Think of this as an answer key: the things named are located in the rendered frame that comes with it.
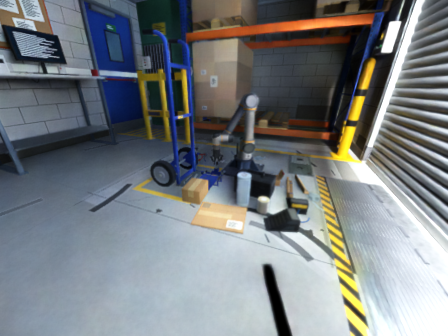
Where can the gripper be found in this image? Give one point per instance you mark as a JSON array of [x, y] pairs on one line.
[[217, 151]]

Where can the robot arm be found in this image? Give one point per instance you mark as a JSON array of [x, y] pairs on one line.
[[249, 102]]

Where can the red brake lever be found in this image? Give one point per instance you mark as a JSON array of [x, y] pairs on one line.
[[201, 156]]

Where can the blue hand truck nose plate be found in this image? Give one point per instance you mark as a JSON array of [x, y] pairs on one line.
[[211, 178]]

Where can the black hand truck wheel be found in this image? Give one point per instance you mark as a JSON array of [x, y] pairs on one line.
[[184, 156], [163, 173]]

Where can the black pump case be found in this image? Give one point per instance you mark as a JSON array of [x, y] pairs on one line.
[[262, 185]]

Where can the flat brown cardboard sheet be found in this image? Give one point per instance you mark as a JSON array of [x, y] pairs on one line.
[[218, 217]]

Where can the small brown cardboard box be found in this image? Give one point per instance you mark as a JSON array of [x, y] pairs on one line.
[[194, 190]]

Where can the clear plastic film roll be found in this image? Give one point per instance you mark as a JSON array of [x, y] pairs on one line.
[[243, 188]]

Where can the beige tape roll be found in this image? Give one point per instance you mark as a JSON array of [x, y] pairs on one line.
[[263, 204]]

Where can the brown wooden block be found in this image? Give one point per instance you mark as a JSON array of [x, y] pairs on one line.
[[279, 177]]

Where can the empty wooden pallet stack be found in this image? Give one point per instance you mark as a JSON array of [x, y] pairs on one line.
[[273, 118]]

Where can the yellow guard barrier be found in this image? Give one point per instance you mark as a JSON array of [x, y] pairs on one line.
[[161, 107]]

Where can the brown wooden batten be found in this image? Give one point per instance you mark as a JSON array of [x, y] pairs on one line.
[[289, 187], [301, 184]]

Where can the large wrapped cardboard box stack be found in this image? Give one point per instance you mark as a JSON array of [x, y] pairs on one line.
[[220, 79]]

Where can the grey green metal box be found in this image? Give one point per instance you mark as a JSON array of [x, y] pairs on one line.
[[300, 165]]

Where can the black yellow tool box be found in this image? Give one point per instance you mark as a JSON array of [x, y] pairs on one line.
[[298, 204]]

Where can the blue door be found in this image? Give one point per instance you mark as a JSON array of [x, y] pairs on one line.
[[112, 69]]

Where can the blue orange pallet rack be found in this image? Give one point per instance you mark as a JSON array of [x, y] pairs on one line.
[[280, 26]]

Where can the yellow black bollard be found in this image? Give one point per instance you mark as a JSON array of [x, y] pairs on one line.
[[357, 104]]

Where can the green metal cabinet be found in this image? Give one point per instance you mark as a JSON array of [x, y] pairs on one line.
[[157, 16]]

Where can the grey metal dock plate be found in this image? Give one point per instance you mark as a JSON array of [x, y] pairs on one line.
[[388, 254]]

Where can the grey roller shutter door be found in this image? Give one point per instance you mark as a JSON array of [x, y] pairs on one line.
[[416, 125]]

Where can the white control box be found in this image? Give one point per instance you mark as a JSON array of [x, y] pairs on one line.
[[390, 36]]

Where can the black monitor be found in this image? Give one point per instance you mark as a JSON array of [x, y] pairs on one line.
[[34, 45]]

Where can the cork notice board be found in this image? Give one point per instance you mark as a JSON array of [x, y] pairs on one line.
[[21, 6]]

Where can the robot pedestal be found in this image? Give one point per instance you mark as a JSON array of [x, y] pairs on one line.
[[235, 169]]

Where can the blue hand truck frame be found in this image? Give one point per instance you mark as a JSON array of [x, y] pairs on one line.
[[172, 118]]

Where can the white wall switch box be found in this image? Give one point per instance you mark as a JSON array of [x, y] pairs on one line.
[[145, 62]]

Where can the grey wall bench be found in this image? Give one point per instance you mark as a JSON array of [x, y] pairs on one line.
[[52, 77]]

